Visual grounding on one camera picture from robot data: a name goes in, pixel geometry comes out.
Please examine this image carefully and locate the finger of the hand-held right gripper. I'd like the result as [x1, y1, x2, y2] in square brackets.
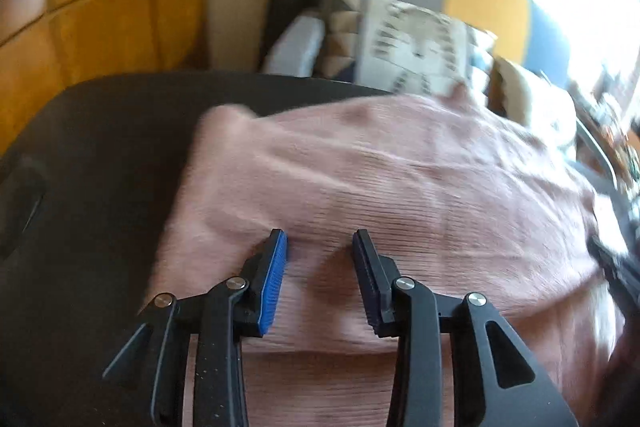
[587, 232, 640, 313]

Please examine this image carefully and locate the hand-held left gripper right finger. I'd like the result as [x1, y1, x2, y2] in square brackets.
[351, 229, 578, 427]

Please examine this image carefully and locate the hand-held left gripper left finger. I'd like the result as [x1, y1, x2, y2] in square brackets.
[102, 228, 290, 427]

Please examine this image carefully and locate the pink knitted sweater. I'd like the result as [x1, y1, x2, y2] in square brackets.
[145, 84, 631, 427]

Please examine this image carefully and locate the cluttered wooden side table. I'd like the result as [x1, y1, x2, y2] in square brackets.
[575, 92, 640, 188]

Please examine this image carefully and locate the beige deer print cushion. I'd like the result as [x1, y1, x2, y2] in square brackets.
[487, 57, 578, 148]

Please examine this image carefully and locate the tiger print cushion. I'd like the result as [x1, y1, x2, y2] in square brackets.
[315, 0, 496, 98]

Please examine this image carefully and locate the wooden panelled cabinet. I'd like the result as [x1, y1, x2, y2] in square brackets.
[0, 0, 208, 158]

